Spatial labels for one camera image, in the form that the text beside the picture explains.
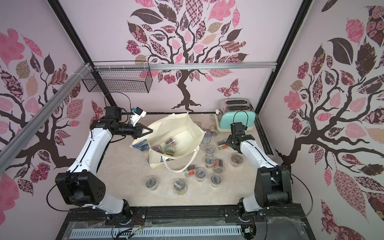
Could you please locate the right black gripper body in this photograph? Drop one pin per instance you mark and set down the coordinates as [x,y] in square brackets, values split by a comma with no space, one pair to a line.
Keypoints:
[237,142]

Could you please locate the white slotted cable duct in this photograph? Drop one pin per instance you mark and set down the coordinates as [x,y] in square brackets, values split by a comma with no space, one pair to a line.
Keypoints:
[157,233]

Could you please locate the black base frame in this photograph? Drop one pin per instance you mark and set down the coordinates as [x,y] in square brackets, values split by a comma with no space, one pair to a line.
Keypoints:
[280,223]

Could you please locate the clear seed jar dark lid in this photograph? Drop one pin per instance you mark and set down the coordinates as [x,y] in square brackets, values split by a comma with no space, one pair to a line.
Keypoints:
[200,174]

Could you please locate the clear seed jar striped lid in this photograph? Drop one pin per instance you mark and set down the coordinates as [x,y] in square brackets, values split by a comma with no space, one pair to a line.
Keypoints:
[180,187]

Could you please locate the cream canvas tote bag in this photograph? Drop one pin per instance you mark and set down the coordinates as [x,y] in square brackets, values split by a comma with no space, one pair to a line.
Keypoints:
[177,129]

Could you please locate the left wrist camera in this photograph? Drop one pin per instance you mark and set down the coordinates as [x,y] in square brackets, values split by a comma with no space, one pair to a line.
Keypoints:
[136,115]

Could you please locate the clear seed jar grey lid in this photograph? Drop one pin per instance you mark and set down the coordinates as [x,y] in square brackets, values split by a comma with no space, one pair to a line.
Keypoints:
[152,183]

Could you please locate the aluminium rail wall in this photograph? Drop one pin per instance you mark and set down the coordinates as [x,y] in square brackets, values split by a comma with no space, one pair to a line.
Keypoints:
[196,66]
[11,150]

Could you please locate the black wire basket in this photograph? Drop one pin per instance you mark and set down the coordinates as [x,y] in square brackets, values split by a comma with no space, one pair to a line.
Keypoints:
[119,76]

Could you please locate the silver tin can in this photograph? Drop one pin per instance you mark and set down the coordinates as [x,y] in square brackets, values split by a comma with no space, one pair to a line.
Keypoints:
[207,137]

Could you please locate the aluminium rail back wall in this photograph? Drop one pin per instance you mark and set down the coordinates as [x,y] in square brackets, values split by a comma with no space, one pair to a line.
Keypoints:
[196,66]

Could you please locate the green label seed jar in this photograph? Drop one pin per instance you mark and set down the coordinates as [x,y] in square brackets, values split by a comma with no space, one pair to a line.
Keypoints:
[170,149]

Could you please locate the aluminium rail left wall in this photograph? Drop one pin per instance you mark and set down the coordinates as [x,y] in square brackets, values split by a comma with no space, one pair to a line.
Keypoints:
[11,150]

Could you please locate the tan seed jar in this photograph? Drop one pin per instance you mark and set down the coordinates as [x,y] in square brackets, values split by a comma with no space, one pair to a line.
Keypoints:
[213,130]

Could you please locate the red seed jar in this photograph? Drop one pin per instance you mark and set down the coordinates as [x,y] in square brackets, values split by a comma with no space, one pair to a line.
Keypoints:
[222,145]

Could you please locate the mint green toaster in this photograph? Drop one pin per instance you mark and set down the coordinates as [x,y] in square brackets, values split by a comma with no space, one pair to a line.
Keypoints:
[234,110]

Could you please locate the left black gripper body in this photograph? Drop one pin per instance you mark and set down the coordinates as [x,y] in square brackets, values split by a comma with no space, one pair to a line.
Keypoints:
[128,129]

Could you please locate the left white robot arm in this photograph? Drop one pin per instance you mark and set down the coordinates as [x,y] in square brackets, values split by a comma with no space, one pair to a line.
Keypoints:
[79,185]

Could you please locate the red label jar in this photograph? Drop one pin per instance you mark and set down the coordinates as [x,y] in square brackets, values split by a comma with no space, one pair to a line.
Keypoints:
[190,171]
[218,166]

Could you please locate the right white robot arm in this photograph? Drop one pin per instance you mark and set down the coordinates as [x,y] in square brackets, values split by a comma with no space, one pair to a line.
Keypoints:
[273,185]

